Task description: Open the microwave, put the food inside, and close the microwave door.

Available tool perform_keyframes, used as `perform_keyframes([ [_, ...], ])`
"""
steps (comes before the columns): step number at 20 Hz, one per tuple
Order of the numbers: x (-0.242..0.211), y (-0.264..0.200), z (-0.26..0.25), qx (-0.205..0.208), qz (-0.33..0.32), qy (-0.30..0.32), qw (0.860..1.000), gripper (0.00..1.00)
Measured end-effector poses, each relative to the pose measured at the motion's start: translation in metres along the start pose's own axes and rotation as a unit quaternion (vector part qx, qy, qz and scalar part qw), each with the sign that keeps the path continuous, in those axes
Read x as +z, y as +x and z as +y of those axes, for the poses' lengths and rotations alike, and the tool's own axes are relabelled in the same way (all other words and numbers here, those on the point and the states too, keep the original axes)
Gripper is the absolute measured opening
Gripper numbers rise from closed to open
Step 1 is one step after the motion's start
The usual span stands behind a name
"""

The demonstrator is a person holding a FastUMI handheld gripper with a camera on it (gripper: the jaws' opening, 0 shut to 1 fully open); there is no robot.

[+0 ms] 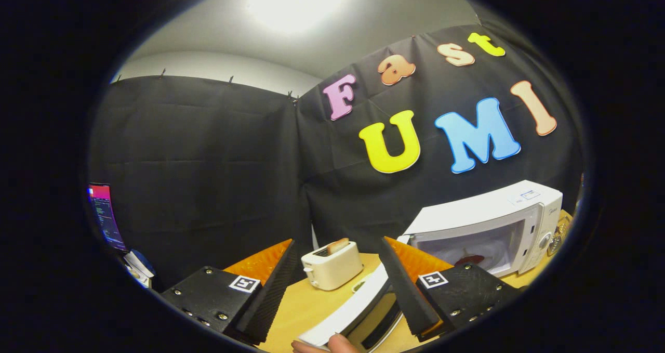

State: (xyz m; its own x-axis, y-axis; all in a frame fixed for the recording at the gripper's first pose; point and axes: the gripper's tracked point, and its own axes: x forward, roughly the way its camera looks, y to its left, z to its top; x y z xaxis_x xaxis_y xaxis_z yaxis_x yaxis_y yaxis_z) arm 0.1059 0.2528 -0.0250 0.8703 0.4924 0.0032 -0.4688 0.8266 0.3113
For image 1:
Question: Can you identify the white toaster oven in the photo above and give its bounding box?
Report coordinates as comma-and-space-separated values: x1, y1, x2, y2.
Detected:
297, 180, 563, 351

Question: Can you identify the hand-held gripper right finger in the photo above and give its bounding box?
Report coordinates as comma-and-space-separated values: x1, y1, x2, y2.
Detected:
382, 236, 523, 342

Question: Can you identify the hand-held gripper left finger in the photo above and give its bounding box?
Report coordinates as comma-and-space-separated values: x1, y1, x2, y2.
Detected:
161, 239, 299, 345

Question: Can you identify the cream pop-up toaster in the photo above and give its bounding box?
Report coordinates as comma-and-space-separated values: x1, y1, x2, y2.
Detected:
301, 241, 364, 291

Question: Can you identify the white and blue box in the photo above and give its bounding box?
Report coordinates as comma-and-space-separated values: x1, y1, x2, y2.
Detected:
124, 249, 155, 289

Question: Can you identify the computer monitor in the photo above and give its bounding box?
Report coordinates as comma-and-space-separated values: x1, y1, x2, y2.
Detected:
87, 183, 128, 253

